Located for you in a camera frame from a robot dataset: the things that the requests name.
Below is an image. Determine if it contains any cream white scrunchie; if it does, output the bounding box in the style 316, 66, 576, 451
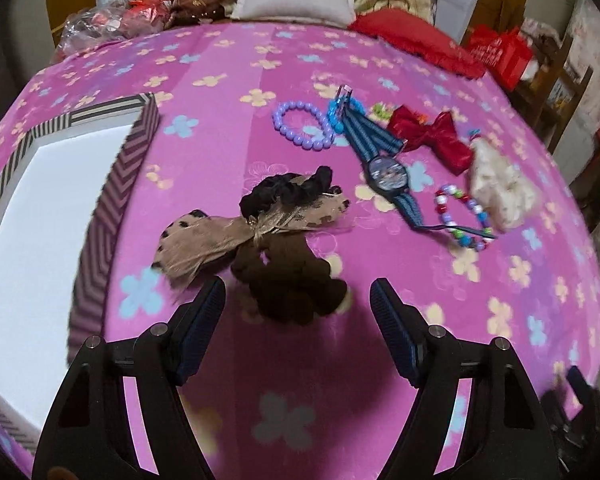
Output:
468, 136, 541, 232

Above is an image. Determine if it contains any multicolour bead bracelet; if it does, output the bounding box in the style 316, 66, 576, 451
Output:
432, 183, 496, 253

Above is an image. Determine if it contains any brown leopard bow hair tie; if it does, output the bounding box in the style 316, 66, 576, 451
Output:
150, 194, 354, 325

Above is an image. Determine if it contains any blue striped wrist watch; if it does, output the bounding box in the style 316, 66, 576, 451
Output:
340, 106, 496, 240

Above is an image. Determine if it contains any red bow hair clip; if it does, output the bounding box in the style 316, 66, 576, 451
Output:
388, 106, 474, 176

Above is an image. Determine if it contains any black scrunchie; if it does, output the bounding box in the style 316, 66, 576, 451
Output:
239, 166, 342, 220

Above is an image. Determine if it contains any green bead bracelet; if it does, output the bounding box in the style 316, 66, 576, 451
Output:
368, 102, 397, 124

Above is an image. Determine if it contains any purple bead bracelet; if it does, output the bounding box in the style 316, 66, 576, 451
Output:
272, 100, 337, 152

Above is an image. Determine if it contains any blue bead bracelet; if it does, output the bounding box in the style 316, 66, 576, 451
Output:
327, 96, 368, 135

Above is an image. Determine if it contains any pink floral bed sheet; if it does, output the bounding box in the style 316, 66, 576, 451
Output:
0, 23, 600, 479

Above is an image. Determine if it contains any striped white tray box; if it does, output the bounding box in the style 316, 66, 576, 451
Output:
0, 93, 160, 454

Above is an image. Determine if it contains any wooden chair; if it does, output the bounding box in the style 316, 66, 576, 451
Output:
509, 32, 593, 154

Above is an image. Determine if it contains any red gift bag right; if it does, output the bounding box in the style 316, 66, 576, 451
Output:
467, 24, 533, 92

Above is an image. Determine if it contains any red cushion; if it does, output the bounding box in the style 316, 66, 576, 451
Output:
348, 8, 486, 79

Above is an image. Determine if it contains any clear plastic bag pile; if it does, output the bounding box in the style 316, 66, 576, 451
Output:
53, 0, 172, 63

